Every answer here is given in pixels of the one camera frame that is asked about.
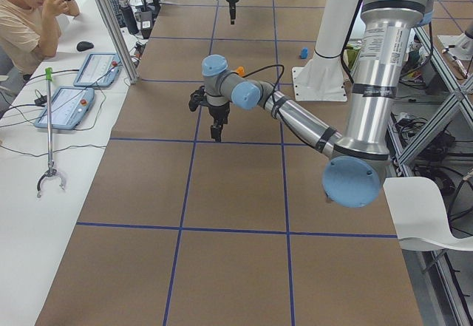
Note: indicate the reacher grabber tool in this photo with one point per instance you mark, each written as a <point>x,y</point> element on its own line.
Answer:
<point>51,171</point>

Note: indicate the orange trapezoid block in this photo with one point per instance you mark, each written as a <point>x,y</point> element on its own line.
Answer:
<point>240,71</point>

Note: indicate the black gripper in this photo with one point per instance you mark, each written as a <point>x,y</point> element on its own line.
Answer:
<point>231,0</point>
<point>219,111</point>

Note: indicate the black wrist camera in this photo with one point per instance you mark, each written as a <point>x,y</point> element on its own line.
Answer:
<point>197,99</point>

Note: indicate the teach pendant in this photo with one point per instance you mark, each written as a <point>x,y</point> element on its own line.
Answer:
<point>69,106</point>
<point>98,69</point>

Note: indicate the teach pendant near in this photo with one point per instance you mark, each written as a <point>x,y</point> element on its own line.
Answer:
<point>69,106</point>

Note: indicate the black water bottle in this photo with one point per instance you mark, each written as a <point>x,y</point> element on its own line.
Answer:
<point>129,19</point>

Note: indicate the blue block near pedestal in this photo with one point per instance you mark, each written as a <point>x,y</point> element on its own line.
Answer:
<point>304,53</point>

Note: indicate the man in beige shirt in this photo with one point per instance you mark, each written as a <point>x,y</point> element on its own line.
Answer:
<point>30,31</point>

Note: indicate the aluminium frame post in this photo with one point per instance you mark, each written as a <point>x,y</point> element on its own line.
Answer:
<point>106,12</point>

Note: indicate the white chair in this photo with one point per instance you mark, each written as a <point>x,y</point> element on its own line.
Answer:
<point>419,215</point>

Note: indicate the black computer mouse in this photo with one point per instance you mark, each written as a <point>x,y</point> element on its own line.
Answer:
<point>84,46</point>

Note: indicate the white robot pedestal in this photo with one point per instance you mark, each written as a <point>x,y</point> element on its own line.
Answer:
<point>322,77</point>

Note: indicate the teach pendant far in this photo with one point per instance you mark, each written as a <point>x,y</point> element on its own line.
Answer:
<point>98,69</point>

